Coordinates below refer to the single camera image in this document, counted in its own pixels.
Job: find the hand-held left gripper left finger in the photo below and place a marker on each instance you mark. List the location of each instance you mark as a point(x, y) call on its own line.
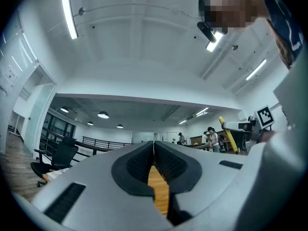
point(96, 177)

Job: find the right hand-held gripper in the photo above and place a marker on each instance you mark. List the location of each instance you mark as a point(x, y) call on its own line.
point(264, 117)

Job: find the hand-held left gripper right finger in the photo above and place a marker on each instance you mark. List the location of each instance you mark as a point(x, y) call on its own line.
point(207, 157)

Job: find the yellow utility knife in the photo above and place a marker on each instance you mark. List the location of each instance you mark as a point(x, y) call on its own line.
point(232, 141)

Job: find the recessed strip ceiling light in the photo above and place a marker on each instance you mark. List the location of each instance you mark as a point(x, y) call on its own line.
point(202, 111)
point(182, 122)

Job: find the black metal railing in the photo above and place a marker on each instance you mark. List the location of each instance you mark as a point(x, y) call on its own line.
point(101, 143)

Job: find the pale illustrated book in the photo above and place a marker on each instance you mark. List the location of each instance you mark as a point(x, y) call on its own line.
point(56, 173)

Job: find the black office chair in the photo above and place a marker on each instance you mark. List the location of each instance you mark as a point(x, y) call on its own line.
point(63, 153)

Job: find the long white ceiling light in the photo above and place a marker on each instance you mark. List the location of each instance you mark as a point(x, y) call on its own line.
point(256, 69)
point(213, 43)
point(69, 13)

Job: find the frosted glass door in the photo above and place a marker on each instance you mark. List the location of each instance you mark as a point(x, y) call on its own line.
point(38, 119)

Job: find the person's head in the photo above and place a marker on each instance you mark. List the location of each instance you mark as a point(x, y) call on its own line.
point(231, 6)

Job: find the person's navy printed shirt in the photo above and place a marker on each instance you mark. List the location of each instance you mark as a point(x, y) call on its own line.
point(281, 16)

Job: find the round ceiling sensor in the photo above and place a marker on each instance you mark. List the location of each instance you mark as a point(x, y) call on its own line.
point(82, 10)

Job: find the black head-mounted camera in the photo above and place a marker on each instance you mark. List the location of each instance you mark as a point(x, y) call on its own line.
point(206, 31)

